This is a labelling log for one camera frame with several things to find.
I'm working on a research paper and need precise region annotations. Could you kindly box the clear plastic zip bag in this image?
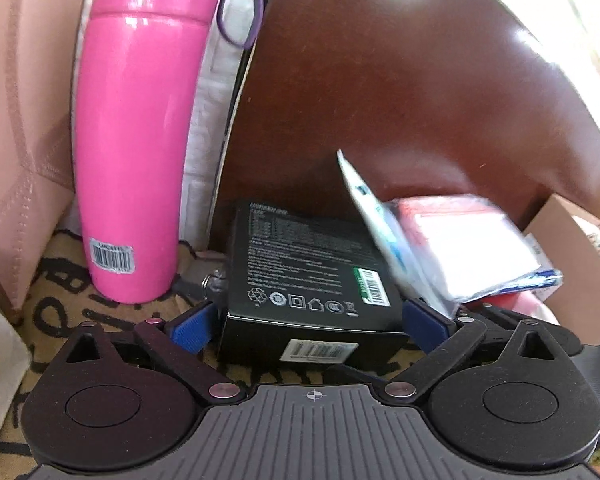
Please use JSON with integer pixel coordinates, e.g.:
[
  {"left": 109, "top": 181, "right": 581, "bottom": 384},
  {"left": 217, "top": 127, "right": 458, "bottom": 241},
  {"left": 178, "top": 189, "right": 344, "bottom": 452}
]
[{"left": 384, "top": 194, "right": 564, "bottom": 307}]

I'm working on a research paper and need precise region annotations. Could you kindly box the letter-patterned desktop cloth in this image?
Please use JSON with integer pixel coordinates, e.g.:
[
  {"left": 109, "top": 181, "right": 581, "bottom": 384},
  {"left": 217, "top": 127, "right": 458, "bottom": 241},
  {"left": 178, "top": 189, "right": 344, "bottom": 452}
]
[{"left": 0, "top": 229, "right": 600, "bottom": 480}]

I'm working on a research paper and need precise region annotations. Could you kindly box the small white blue sachet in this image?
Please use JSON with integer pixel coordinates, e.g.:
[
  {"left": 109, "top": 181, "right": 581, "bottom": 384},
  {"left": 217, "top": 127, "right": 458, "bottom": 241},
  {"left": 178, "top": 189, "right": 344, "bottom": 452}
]
[{"left": 337, "top": 148, "right": 433, "bottom": 307}]

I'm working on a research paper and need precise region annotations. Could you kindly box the pink thermos bottle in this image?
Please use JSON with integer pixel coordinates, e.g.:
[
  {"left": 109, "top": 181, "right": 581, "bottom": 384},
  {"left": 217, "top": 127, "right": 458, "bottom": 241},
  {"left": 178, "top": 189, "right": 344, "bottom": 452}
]
[{"left": 74, "top": 0, "right": 264, "bottom": 305}]

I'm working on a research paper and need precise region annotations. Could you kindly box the black cardboard box with barcode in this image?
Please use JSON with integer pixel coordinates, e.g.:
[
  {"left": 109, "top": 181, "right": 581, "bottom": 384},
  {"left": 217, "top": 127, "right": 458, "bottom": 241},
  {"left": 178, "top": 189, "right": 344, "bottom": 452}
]
[{"left": 215, "top": 198, "right": 412, "bottom": 377}]

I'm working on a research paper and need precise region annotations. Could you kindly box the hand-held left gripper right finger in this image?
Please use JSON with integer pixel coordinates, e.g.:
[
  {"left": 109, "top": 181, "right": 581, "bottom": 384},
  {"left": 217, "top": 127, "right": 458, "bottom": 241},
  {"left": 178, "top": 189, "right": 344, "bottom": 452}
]
[{"left": 380, "top": 299, "right": 583, "bottom": 406}]

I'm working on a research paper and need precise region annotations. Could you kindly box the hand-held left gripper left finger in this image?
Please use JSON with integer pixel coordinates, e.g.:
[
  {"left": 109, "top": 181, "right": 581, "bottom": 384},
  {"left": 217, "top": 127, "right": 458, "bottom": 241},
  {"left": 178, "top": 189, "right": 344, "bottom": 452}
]
[{"left": 50, "top": 302, "right": 247, "bottom": 404}]

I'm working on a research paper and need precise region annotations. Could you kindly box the brown paper shopping bag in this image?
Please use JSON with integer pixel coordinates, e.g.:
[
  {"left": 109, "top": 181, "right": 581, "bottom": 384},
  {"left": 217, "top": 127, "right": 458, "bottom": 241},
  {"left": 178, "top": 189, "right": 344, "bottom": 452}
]
[{"left": 0, "top": 0, "right": 97, "bottom": 312}]

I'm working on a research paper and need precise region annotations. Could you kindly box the tan cardboard storage box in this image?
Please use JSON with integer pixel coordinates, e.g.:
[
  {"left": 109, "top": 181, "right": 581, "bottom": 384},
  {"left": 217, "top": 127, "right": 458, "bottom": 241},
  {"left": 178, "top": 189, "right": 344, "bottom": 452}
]
[{"left": 522, "top": 193, "right": 600, "bottom": 347}]

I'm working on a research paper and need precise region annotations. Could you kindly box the grey metal clip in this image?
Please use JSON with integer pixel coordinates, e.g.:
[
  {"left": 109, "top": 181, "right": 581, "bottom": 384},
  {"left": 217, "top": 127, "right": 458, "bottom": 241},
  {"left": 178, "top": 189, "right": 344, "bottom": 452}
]
[{"left": 181, "top": 254, "right": 229, "bottom": 302}]

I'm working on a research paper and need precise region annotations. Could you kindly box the brown leather bag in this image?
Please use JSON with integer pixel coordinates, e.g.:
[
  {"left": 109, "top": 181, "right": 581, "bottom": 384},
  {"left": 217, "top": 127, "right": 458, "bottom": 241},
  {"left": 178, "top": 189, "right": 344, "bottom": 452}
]
[{"left": 219, "top": 0, "right": 600, "bottom": 281}]

